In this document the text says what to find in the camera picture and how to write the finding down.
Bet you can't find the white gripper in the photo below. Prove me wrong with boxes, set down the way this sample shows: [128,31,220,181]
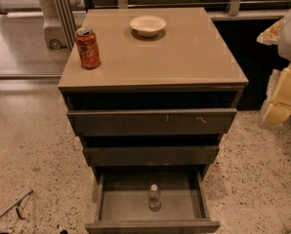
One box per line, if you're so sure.
[257,9,291,130]

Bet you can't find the clear plastic water bottle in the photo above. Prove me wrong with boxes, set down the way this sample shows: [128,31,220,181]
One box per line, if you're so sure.
[148,184,161,212]

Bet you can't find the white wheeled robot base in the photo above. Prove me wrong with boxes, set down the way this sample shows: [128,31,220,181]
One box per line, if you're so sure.
[39,0,82,50]

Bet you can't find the grey drawer cabinet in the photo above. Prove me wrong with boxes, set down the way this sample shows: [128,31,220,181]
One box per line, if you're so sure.
[59,8,248,176]

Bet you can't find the grey top drawer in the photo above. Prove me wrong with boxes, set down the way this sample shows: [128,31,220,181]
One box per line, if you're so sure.
[67,108,236,137]

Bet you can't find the grey drawer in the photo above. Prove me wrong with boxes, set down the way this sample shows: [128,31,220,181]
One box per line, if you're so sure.
[83,146,219,167]
[67,108,236,137]
[86,172,220,234]

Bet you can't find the grey middle drawer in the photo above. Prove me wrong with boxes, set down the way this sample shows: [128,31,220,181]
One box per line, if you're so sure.
[83,146,219,167]

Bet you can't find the grey bottom drawer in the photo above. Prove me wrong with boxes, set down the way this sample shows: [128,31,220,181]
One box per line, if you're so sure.
[86,172,220,234]

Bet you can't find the white bowl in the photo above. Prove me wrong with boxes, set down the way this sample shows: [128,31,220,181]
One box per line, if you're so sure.
[130,16,166,37]

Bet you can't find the orange soda can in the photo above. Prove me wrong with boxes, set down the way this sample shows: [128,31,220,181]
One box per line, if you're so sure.
[75,27,101,69]

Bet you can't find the aluminium frame post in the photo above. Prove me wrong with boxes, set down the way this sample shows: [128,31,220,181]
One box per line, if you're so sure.
[54,0,79,51]

